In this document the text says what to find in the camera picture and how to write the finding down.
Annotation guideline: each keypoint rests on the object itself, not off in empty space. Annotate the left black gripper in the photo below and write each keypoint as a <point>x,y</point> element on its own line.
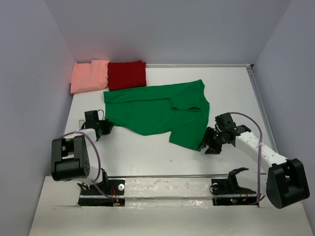
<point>108,126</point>

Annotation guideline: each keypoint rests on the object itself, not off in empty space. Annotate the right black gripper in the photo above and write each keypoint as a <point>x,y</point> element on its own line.
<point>206,140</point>

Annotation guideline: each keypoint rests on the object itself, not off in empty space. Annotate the green t shirt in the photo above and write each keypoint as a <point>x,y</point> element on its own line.
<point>180,109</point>

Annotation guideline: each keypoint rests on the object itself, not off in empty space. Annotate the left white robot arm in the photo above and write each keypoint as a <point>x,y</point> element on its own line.
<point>74,155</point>

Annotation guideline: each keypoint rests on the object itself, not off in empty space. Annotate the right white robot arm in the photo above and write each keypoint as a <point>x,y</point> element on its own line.
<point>286,179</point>

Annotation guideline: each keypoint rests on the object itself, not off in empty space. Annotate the folded pink t shirt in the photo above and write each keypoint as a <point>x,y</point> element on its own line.
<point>86,77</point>

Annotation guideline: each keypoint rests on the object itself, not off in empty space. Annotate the folded red t shirt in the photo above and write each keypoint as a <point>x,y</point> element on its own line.
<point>126,75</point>

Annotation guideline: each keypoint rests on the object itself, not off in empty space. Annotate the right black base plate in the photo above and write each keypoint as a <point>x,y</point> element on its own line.
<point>228,193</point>

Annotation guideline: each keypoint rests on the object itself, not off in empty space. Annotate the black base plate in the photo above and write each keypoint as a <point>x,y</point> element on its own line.
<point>91,197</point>
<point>228,193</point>

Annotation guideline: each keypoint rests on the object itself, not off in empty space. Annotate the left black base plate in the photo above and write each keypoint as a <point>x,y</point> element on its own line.
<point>91,197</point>

